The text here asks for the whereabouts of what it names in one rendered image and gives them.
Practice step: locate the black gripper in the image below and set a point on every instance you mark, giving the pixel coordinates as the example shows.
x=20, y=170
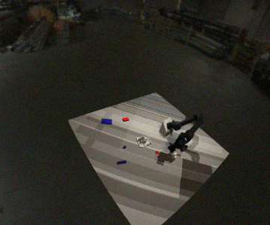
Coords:
x=172, y=148

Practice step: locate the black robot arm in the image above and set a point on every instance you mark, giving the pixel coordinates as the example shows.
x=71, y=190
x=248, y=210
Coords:
x=189, y=134

